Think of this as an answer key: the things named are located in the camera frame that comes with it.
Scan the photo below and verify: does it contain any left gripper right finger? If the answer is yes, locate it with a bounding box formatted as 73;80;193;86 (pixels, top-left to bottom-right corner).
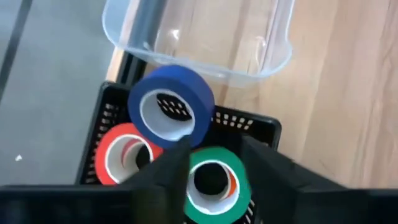
241;136;299;224

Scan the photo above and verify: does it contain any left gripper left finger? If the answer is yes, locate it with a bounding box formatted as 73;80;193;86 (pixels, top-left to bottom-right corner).
130;134;192;224

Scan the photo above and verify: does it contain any orange tape roll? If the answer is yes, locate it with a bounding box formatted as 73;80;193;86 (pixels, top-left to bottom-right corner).
225;172;239;200

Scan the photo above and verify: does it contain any green tape roll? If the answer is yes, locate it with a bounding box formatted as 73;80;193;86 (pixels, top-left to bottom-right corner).
183;146;252;224

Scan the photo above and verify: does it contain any red tape roll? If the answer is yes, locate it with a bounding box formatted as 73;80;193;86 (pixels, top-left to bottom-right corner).
95;123;164;187

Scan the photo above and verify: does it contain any purple tape roll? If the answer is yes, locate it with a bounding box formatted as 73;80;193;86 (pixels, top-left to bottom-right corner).
127;64;216;150

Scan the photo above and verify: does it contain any black plastic bin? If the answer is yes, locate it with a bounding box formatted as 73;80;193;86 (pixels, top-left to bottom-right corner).
74;80;283;224

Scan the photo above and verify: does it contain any clear plastic bin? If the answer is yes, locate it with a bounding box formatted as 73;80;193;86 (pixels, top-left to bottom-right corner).
101;0;295;88

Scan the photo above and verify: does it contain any black aluminium table frame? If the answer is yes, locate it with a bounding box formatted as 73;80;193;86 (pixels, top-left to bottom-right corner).
116;51;149;88

